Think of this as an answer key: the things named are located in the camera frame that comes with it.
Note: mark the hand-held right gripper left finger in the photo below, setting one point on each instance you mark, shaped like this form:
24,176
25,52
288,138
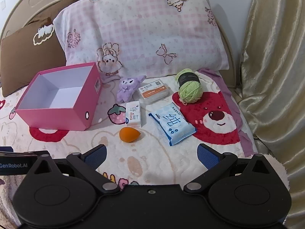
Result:
96,157

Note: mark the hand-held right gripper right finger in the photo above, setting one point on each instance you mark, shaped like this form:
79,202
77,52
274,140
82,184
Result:
209,157

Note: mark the orange egg-shaped makeup sponge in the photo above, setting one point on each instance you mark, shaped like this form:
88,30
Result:
128,134

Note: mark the blue wet wipes packet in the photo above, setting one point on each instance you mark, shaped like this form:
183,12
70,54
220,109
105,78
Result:
171,124

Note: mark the pink cardboard box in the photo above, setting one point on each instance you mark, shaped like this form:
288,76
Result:
59,119

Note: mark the small white tissue packet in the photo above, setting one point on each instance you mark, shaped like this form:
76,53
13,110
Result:
133,114

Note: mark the green yarn ball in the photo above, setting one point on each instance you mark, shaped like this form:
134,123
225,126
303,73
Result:
190,93

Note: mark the purple plush toy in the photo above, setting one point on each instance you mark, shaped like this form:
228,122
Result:
127,88

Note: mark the printed bear blanket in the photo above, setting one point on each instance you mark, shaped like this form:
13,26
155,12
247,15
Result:
154,162

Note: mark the gold satin curtain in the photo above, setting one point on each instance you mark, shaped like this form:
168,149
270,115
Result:
274,76

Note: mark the brown cushion with cloud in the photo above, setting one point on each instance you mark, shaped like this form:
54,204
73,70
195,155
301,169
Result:
23,59

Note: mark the pink checked cartoon pillow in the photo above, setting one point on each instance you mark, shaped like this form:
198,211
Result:
143,28

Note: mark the white wall switch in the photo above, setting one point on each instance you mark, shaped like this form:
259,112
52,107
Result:
2,5

